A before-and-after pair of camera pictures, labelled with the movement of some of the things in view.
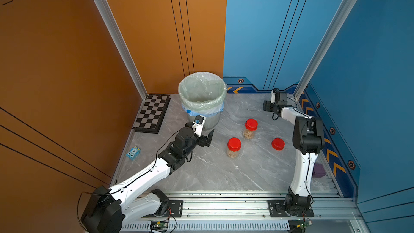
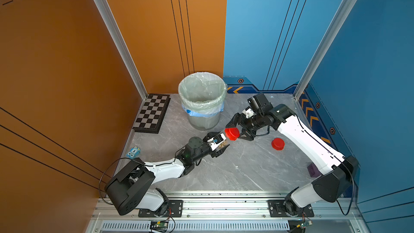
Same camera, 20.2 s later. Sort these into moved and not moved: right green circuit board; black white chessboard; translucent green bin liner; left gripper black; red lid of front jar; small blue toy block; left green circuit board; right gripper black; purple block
Moved: left gripper black; right gripper black
Not moved: translucent green bin liner; left green circuit board; right green circuit board; small blue toy block; purple block; black white chessboard; red lid of front jar
